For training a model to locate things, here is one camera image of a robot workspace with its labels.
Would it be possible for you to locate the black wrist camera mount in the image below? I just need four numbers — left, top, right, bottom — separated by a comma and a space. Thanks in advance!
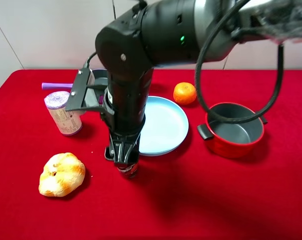
65, 68, 108, 112

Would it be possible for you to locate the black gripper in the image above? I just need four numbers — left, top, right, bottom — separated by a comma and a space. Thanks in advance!
101, 69, 153, 166

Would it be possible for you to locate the orange mandarin fruit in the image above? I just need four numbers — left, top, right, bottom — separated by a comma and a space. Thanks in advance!
173, 82, 197, 105

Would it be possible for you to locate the light blue round plate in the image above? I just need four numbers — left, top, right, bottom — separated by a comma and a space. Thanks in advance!
139, 96, 189, 157

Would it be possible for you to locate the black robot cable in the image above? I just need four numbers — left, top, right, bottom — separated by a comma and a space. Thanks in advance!
194, 0, 284, 124

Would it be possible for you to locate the purple garbage bag roll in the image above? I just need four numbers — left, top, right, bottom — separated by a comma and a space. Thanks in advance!
44, 91, 82, 136

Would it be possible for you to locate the red pot with black handles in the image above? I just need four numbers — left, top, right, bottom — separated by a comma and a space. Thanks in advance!
197, 114, 268, 159

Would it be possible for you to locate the black face wash tube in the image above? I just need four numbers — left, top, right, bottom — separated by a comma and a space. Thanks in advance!
117, 163, 138, 179

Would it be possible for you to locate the golden bread roll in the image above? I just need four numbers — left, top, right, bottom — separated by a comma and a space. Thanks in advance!
38, 152, 86, 197

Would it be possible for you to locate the purple toy frying pan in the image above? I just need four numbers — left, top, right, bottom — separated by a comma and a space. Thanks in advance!
41, 68, 108, 90

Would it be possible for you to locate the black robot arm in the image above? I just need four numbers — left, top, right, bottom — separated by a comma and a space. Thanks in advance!
95, 0, 302, 168

